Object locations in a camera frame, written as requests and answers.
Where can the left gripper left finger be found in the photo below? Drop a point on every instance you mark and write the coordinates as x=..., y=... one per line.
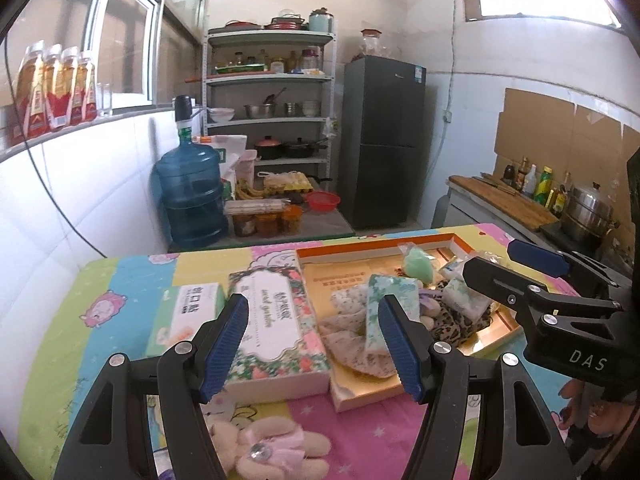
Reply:
x=217, y=342

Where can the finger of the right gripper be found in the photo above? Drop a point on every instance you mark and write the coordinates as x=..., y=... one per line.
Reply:
x=542, y=260
x=526, y=296

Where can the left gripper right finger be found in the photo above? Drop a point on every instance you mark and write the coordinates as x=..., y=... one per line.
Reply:
x=409, y=344

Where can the leopard print scrunchie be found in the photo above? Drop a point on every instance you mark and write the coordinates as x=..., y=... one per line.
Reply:
x=455, y=328

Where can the white green tissue pack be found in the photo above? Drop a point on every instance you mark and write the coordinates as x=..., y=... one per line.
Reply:
x=406, y=294

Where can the white floral scrunchie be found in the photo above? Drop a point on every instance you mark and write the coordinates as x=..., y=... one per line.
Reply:
x=344, y=334

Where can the beige bear purple dress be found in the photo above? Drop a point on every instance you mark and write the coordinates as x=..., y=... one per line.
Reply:
x=430, y=308

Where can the person's right hand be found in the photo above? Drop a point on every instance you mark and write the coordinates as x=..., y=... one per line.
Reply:
x=603, y=418

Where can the green white medicine box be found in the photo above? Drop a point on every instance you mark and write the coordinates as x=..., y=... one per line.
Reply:
x=182, y=311

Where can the wooden cutting board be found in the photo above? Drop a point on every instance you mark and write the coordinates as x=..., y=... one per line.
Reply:
x=511, y=207

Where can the steel steamer pot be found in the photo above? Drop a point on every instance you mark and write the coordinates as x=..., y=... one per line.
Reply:
x=588, y=214

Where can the floral tissue box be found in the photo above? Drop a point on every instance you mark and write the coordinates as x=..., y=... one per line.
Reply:
x=281, y=356

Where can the green condiment bottle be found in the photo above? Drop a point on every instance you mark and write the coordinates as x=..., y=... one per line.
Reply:
x=544, y=186

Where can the mint green sponge in bag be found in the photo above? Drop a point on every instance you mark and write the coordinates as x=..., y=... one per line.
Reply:
x=416, y=263

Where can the beige bear pink dress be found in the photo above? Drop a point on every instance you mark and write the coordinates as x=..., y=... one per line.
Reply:
x=250, y=446

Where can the colourful cartoon bed sheet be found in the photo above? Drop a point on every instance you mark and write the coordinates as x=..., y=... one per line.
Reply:
x=112, y=306

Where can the red plastic basket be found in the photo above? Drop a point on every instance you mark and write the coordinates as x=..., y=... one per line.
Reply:
x=322, y=201

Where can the blue water jug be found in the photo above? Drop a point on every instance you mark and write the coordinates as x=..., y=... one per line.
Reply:
x=187, y=187

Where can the egg tray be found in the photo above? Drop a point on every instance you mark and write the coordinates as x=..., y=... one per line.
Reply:
x=292, y=181

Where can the pink plastic bin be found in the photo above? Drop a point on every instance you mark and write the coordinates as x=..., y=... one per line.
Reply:
x=245, y=167

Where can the white green printed sack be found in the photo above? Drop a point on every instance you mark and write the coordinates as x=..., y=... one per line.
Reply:
x=230, y=148

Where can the black refrigerator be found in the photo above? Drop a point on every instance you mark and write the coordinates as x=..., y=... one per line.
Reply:
x=382, y=141

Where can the metal shelving rack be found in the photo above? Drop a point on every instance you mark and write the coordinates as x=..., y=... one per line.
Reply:
x=273, y=85

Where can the orange drink bottle pack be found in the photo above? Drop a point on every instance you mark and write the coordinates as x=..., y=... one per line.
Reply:
x=56, y=88

